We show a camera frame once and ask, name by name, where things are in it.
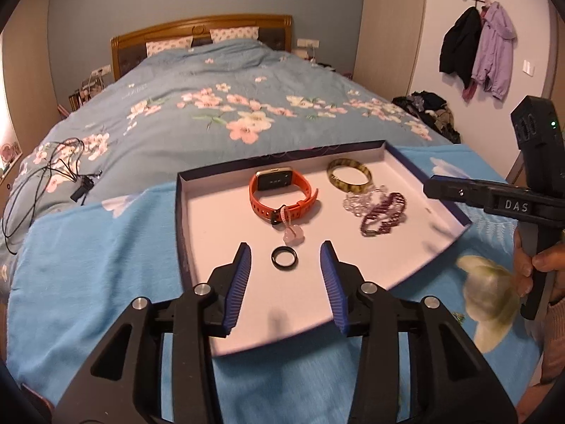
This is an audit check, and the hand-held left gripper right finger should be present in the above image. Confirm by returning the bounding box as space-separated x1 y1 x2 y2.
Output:
319 240 517 424

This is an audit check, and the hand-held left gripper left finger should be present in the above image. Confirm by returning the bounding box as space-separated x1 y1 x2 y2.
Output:
53 242 252 424

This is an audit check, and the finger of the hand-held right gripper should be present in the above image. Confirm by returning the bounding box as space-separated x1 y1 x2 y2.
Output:
423 175 493 213

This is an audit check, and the black ring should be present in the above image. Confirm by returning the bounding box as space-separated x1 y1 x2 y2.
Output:
270 246 298 271

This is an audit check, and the dark blue cardboard box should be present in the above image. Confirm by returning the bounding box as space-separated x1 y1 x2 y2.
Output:
175 140 472 358

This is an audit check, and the pink flower ring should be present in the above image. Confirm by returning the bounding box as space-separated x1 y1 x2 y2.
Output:
276 204 306 245

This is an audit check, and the dark red bead bracelet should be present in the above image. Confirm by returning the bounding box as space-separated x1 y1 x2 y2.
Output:
359 192 408 237

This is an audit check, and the orange smart watch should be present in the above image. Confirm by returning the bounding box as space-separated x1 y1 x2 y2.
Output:
248 167 319 222

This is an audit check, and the clear bead bracelet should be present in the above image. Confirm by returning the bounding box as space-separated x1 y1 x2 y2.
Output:
343 184 389 218

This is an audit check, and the amber green bangle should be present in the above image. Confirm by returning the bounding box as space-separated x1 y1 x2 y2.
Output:
327 158 372 194

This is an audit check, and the person's right forearm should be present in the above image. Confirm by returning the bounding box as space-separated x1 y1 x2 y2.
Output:
516 296 565 424

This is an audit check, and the person's right hand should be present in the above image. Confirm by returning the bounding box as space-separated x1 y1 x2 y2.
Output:
512 229 565 300

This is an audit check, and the pile of dark clothes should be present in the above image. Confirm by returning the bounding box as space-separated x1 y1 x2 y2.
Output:
392 91 462 144

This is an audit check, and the wooden door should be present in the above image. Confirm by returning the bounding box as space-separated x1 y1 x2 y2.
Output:
545 0 565 107

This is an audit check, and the purple jacket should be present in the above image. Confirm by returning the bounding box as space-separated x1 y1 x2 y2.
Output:
470 1 517 100

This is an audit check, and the light blue blanket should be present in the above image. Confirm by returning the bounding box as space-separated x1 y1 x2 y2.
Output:
6 143 548 424

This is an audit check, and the black jacket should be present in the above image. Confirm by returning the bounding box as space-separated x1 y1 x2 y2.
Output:
439 6 483 91

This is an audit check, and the bed with floral duvet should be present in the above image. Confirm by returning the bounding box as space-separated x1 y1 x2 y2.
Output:
0 37 455 275

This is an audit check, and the beige wardrobe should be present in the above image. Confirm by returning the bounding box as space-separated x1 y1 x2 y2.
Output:
0 0 60 155
353 0 429 102

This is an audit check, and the nightstand clutter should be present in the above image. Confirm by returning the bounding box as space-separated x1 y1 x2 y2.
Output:
68 75 107 111

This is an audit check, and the patterned pillow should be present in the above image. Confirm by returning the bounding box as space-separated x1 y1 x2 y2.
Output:
209 26 260 45
145 36 194 58

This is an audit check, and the wooden headboard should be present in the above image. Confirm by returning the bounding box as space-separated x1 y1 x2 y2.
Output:
110 14 293 82

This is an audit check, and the pink desk fan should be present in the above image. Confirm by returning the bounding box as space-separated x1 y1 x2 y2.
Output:
0 142 23 171

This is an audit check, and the black cable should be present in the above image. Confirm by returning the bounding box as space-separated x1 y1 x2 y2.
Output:
1 139 103 254

